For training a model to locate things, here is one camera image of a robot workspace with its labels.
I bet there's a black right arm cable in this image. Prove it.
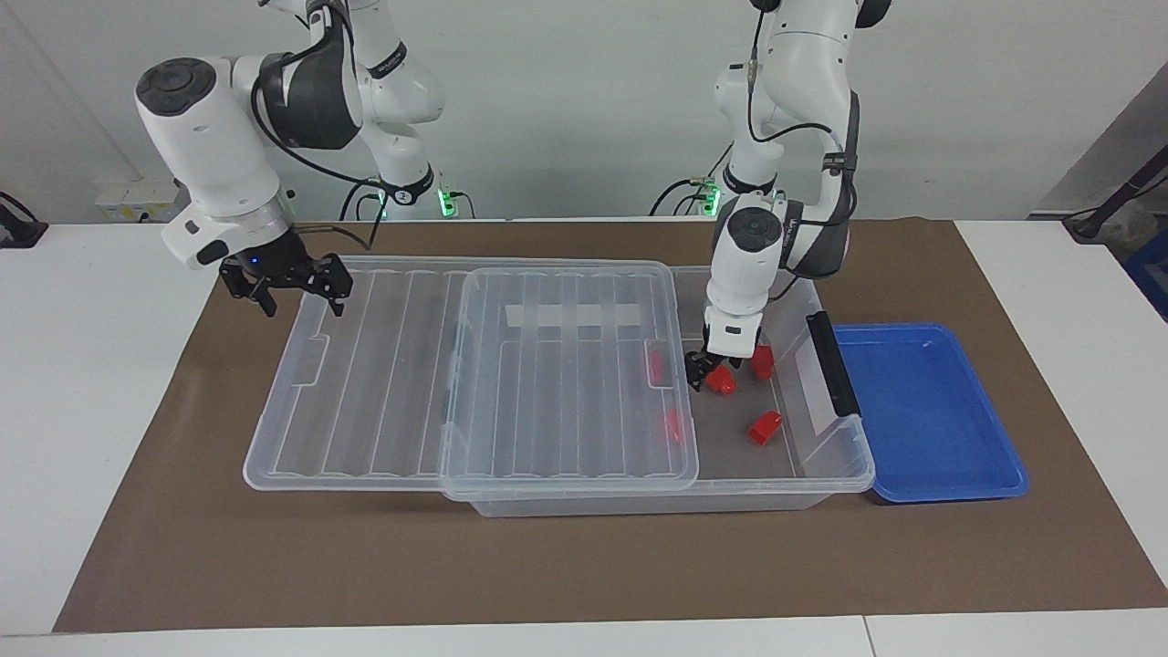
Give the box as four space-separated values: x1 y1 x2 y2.
251 0 384 252

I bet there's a black device with cable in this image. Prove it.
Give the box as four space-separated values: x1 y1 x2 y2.
0 192 48 249

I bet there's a clear plastic storage box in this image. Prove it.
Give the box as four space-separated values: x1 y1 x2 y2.
440 260 875 518

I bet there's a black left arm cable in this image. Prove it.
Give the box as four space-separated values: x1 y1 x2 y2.
744 0 863 229

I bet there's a black stand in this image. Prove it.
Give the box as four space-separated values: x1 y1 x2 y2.
1063 146 1168 243

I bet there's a clear ribbed plastic lid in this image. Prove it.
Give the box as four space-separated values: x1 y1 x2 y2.
243 255 701 498

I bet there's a white wall socket strip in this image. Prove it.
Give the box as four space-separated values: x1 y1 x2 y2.
96 178 183 223

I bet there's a black box latch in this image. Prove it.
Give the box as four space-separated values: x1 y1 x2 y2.
807 311 862 419

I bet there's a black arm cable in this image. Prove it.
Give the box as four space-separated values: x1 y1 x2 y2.
251 0 384 252
744 0 863 229

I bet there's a blue crate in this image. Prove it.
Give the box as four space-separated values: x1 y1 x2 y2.
1124 233 1168 322

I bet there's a black base cable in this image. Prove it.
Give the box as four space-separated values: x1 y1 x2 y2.
339 181 386 222
650 146 733 217

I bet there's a blue plastic tray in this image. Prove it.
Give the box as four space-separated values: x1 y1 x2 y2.
835 322 1030 505

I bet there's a brown table mat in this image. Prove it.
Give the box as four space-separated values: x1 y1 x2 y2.
53 217 1168 633

